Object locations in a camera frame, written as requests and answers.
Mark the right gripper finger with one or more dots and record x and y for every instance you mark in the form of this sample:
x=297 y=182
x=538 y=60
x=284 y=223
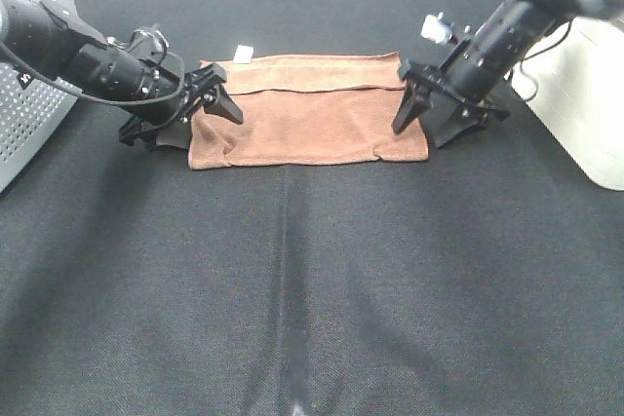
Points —
x=455 y=119
x=415 y=101

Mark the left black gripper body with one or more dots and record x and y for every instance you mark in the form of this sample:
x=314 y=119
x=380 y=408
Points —
x=147 y=119

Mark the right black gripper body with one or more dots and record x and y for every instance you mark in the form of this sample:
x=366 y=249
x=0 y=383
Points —
x=435 y=78

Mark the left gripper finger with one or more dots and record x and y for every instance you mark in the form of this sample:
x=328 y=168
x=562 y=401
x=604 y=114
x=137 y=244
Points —
x=176 y=136
x=218 y=102

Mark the brown microfiber towel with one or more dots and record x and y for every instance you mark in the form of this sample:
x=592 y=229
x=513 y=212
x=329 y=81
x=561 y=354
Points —
x=308 y=110

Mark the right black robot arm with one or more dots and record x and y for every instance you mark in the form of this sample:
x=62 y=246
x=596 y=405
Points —
x=472 y=79

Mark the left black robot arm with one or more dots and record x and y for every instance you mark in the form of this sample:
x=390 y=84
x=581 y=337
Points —
x=45 y=41

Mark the white plastic storage bin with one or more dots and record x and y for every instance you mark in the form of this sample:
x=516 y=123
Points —
x=573 y=82

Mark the grey perforated plastic basket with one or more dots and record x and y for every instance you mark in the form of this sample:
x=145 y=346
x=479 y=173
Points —
x=29 y=116

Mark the black table mat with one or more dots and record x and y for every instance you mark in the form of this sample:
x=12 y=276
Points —
x=486 y=281

